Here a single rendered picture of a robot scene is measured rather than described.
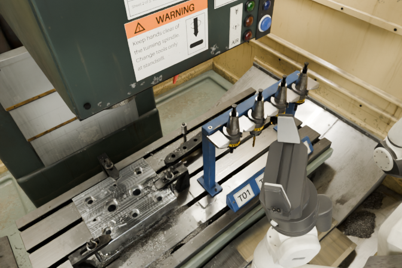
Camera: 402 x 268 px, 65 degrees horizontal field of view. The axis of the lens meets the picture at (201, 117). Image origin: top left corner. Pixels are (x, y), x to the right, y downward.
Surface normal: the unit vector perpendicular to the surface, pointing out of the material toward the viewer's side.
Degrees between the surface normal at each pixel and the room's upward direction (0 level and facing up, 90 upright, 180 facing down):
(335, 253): 8
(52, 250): 0
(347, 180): 24
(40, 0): 90
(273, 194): 100
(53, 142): 90
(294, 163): 16
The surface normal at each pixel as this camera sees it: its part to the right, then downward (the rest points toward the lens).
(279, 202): -0.29, 0.79
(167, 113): -0.03, -0.71
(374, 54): -0.79, 0.45
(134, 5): 0.62, 0.54
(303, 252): 0.10, 0.75
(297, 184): -0.29, -0.61
